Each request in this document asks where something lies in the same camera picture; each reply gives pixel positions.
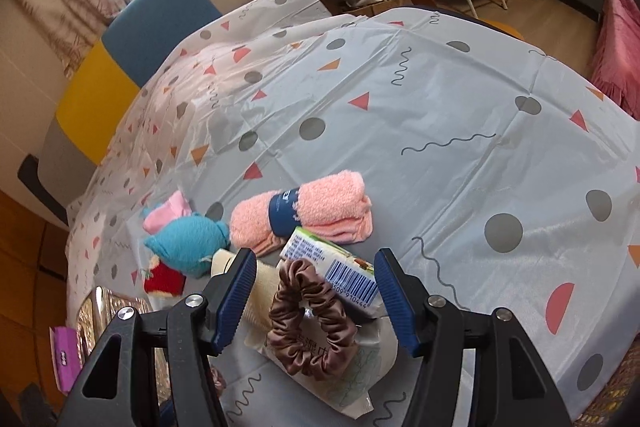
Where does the red christmas sock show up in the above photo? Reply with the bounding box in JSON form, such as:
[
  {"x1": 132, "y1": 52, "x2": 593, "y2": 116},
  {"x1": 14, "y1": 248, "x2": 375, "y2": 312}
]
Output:
[{"x1": 143, "y1": 255, "x2": 186, "y2": 297}]

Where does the pink scrunchie light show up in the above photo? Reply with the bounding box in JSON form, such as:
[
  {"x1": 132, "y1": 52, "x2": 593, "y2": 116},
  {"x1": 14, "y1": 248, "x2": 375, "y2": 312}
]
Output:
[{"x1": 210, "y1": 366, "x2": 227, "y2": 398}]

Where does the white plastic packet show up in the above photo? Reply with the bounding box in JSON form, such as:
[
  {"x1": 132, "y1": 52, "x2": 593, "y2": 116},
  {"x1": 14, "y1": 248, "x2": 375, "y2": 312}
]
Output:
[{"x1": 243, "y1": 311, "x2": 399, "y2": 421}]

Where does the blue plush toy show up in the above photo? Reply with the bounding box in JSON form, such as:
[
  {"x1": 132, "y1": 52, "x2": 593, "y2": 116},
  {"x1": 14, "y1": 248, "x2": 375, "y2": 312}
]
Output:
[{"x1": 142, "y1": 191, "x2": 230, "y2": 279}]

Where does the beige bandage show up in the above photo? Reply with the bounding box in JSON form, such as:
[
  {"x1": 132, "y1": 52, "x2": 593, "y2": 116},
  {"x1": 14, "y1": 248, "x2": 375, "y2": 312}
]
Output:
[{"x1": 210, "y1": 249, "x2": 280, "y2": 332}]

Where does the blue tissue pack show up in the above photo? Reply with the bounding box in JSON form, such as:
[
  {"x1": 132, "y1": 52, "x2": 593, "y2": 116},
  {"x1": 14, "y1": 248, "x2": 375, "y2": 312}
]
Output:
[{"x1": 280, "y1": 228, "x2": 384, "y2": 319}]

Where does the brown satin scrunchie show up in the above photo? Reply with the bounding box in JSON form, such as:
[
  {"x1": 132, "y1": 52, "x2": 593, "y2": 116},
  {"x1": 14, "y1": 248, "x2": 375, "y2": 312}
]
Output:
[{"x1": 267, "y1": 259, "x2": 358, "y2": 381}]

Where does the pink towel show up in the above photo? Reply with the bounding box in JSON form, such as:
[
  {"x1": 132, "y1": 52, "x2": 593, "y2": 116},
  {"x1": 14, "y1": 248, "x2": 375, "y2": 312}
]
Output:
[{"x1": 229, "y1": 170, "x2": 373, "y2": 256}]

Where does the ornate gold tissue box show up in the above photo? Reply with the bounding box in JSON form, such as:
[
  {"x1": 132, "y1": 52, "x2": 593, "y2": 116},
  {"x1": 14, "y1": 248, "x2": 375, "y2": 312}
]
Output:
[{"x1": 75, "y1": 286, "x2": 171, "y2": 405}]

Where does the purple cardboard box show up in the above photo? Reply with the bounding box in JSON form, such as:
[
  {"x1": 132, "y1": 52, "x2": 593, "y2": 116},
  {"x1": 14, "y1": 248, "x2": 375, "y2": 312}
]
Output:
[{"x1": 49, "y1": 326, "x2": 81, "y2": 395}]

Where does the patterned plastic tablecloth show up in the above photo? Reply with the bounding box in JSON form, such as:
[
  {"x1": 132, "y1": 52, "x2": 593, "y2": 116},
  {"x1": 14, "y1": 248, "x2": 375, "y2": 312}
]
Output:
[{"x1": 67, "y1": 0, "x2": 639, "y2": 417}]

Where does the wicker chair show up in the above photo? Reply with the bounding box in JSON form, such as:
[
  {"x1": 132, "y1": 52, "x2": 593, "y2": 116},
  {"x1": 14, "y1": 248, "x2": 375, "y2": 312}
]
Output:
[{"x1": 574, "y1": 343, "x2": 639, "y2": 426}]

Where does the grey yellow blue sofa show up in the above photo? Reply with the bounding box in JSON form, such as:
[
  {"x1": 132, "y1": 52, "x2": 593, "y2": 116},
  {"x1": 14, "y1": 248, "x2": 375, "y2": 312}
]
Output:
[{"x1": 17, "y1": 0, "x2": 221, "y2": 225}]

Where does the pink ruffled blanket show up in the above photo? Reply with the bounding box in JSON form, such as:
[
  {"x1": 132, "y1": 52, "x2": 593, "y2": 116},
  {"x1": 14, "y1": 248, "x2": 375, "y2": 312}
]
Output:
[{"x1": 591, "y1": 0, "x2": 640, "y2": 120}]

